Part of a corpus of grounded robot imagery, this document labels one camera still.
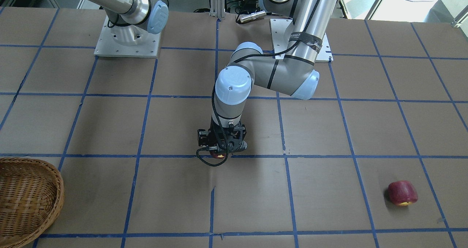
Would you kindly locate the dark red apple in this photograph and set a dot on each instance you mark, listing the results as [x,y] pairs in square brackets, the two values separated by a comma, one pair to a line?
[217,155]

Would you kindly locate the silver flashlight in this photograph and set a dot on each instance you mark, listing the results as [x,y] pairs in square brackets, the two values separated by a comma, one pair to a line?
[251,17]

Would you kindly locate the wicker basket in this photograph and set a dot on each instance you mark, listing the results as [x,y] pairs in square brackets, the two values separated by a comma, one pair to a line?
[32,195]

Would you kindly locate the bright red apple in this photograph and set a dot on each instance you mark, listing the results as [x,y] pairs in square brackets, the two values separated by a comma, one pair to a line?
[402,193]

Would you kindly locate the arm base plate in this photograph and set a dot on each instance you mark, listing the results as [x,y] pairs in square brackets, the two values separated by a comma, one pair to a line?
[281,30]
[126,42]

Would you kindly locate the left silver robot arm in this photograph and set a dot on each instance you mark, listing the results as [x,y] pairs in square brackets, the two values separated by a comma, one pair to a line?
[290,72]

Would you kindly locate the aluminium frame post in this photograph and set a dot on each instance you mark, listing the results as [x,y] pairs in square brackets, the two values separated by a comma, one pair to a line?
[217,9]

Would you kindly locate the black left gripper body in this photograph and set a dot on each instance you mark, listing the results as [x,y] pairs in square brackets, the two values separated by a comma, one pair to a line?
[203,138]

